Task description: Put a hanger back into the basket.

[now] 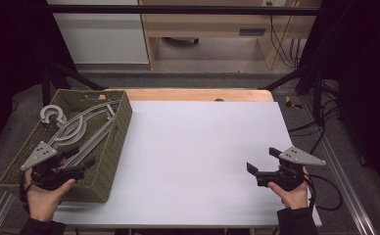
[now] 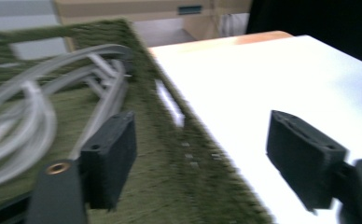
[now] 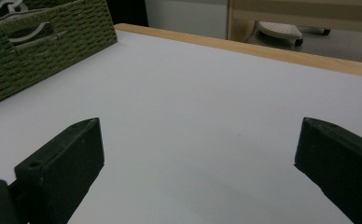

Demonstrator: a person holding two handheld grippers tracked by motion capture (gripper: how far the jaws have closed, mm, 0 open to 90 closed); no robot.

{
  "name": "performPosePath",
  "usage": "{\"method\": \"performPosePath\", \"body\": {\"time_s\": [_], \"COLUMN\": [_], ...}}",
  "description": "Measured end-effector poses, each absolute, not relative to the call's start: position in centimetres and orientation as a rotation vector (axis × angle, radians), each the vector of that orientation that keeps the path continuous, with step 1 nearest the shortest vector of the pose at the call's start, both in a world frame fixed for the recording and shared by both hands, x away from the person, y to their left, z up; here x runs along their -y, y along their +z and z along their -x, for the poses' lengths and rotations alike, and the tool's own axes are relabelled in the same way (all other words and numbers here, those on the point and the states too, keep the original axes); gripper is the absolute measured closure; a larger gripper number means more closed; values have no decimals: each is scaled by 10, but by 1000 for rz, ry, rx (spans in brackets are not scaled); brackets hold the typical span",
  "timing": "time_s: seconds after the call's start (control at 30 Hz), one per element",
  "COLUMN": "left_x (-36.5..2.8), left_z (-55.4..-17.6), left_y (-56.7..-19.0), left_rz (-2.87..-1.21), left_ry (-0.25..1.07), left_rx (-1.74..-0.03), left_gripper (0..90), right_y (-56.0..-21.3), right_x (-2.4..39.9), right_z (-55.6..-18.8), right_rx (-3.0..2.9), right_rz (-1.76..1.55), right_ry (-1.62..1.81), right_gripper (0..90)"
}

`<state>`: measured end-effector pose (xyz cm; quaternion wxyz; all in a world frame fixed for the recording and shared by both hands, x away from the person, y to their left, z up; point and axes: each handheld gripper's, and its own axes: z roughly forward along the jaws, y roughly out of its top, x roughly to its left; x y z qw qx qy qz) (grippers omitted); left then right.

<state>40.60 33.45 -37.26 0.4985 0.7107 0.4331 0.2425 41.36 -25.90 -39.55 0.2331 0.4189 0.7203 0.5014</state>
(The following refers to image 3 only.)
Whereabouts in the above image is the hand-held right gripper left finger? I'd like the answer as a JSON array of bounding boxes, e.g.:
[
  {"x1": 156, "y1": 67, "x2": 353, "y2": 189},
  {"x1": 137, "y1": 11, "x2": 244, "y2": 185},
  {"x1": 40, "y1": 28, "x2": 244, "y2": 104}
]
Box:
[{"x1": 14, "y1": 117, "x2": 105, "y2": 224}]

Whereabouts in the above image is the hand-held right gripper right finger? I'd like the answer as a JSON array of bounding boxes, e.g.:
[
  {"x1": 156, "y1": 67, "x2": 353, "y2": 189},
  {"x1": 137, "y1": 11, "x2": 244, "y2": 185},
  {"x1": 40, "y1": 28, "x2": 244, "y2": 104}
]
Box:
[{"x1": 294, "y1": 117, "x2": 362, "y2": 224}]

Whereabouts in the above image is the green woven basket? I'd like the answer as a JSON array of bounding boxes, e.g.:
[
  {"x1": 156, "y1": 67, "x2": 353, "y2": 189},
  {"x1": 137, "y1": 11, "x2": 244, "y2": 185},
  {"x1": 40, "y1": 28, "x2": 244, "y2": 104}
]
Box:
[{"x1": 0, "y1": 0, "x2": 118, "y2": 110}]

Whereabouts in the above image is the grey plastic clothes hanger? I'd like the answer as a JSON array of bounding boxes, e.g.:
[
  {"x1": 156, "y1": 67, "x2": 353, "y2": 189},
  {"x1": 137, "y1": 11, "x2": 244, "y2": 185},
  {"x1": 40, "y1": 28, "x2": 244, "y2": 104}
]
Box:
[
  {"x1": 7, "y1": 21, "x2": 51, "y2": 44},
  {"x1": 0, "y1": 0, "x2": 24, "y2": 13}
]

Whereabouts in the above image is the white table sheet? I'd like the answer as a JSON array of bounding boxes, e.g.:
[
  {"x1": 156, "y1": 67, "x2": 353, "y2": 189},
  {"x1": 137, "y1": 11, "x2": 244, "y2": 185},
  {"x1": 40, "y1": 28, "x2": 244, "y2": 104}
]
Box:
[{"x1": 0, "y1": 29, "x2": 362, "y2": 224}]

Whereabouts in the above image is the office chair base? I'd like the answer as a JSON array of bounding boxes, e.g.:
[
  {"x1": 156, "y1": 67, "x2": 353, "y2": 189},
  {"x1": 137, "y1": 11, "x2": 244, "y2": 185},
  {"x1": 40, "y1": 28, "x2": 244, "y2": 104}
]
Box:
[{"x1": 256, "y1": 20, "x2": 332, "y2": 49}]

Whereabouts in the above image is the light wooden desk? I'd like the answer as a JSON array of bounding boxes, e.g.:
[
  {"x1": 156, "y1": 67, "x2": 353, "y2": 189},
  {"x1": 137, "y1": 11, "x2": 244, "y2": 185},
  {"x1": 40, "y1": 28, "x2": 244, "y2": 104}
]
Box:
[{"x1": 227, "y1": 0, "x2": 362, "y2": 43}]

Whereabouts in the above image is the white cabinet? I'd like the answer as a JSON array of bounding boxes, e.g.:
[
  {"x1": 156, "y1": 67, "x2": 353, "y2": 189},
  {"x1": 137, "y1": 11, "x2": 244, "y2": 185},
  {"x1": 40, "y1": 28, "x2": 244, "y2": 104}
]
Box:
[{"x1": 144, "y1": 0, "x2": 229, "y2": 40}]

